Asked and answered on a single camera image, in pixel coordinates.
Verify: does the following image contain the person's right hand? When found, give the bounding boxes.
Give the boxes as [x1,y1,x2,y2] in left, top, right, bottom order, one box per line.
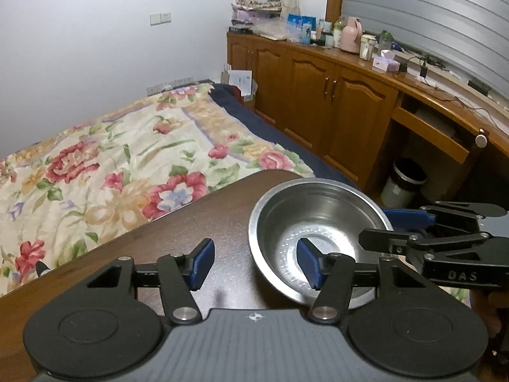
[471,288,509,339]

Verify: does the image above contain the grey window blind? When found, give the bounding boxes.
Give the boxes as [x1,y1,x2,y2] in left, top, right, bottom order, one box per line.
[344,0,509,102]

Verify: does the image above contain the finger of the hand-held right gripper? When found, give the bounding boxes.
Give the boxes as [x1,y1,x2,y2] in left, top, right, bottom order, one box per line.
[358,228,494,261]
[381,202,504,231]

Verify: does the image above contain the white trash bin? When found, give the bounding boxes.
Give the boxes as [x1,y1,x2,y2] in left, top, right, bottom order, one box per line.
[380,158,428,208]

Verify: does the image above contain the large steel bowl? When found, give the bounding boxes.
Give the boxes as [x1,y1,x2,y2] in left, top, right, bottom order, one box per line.
[248,178,394,309]

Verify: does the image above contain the black cable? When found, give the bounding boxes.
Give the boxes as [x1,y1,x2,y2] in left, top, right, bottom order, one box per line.
[406,56,509,117]

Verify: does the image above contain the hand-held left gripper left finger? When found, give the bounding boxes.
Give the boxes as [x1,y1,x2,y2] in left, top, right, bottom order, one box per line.
[85,238,216,324]

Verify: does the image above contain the clear plastic bag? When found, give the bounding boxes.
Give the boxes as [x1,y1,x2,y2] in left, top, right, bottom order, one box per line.
[254,18,292,41]

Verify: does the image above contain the blue packets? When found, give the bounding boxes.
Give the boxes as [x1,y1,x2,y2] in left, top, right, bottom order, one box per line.
[287,14,317,43]

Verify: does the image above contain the floral cloth bundle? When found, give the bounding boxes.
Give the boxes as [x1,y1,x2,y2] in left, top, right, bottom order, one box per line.
[232,0,284,13]

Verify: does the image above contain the pink kettle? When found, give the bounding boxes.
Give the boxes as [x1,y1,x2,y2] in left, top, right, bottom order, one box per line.
[341,16,364,53]

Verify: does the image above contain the navy bed sheet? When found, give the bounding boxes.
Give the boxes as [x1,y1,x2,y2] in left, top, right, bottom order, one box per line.
[209,83,359,192]

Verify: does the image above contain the floral blanket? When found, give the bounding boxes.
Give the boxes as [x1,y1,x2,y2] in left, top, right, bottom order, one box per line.
[0,83,315,297]

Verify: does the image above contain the long wooden cabinet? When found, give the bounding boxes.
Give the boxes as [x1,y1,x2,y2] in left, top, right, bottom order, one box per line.
[227,32,509,223]

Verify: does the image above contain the pink tissue box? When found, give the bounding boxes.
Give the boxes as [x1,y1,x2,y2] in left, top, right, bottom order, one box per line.
[372,50,401,73]

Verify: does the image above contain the wall outlet strip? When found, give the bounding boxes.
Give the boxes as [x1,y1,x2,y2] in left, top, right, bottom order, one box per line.
[147,75,195,94]

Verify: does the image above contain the cardboard box with papers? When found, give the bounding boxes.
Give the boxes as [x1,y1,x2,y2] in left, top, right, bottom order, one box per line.
[220,64,258,106]

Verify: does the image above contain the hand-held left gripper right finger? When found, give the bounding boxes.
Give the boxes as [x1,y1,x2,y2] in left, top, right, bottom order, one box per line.
[296,238,432,324]

